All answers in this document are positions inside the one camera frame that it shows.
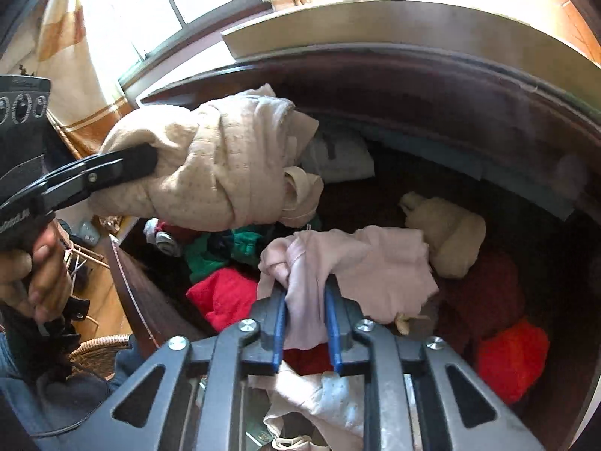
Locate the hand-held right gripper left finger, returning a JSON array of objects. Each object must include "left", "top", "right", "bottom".
[{"left": 66, "top": 286, "right": 288, "bottom": 451}]

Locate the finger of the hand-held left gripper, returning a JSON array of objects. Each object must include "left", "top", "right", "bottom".
[{"left": 41, "top": 144, "right": 159, "bottom": 210}]

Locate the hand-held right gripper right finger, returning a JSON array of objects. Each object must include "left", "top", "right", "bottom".
[{"left": 324, "top": 275, "right": 552, "bottom": 451}]

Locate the large red underwear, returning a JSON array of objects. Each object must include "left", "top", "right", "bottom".
[{"left": 186, "top": 268, "right": 335, "bottom": 375}]

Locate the pale pink underwear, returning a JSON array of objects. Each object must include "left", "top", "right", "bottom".
[{"left": 257, "top": 226, "right": 440, "bottom": 354}]

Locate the beige dotted underwear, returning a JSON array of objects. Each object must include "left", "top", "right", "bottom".
[{"left": 88, "top": 83, "right": 326, "bottom": 229}]

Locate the green and black underwear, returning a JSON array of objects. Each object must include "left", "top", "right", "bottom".
[{"left": 183, "top": 223, "right": 283, "bottom": 283}]

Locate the bright red underwear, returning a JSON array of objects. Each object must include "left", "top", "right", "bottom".
[{"left": 476, "top": 318, "right": 551, "bottom": 406}]

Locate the person's left hand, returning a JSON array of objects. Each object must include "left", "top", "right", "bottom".
[{"left": 0, "top": 224, "right": 72, "bottom": 324}]

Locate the light pink dotted cloth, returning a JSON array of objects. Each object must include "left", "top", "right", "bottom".
[{"left": 248, "top": 370, "right": 415, "bottom": 451}]

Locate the small grey object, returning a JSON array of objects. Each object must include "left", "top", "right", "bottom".
[{"left": 76, "top": 219, "right": 102, "bottom": 246}]

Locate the orange and white curtain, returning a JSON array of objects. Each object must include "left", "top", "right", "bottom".
[{"left": 36, "top": 0, "right": 128, "bottom": 160}]

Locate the cream rolled cloth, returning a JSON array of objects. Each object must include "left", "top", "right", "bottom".
[{"left": 399, "top": 191, "right": 487, "bottom": 279}]

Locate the window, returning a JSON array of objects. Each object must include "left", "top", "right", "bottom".
[{"left": 77, "top": 0, "right": 275, "bottom": 88}]

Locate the dark red cloth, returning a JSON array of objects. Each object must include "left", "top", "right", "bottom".
[{"left": 436, "top": 248, "right": 527, "bottom": 354}]

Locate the wicker basket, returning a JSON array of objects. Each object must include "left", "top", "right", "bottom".
[{"left": 68, "top": 333, "right": 133, "bottom": 379}]

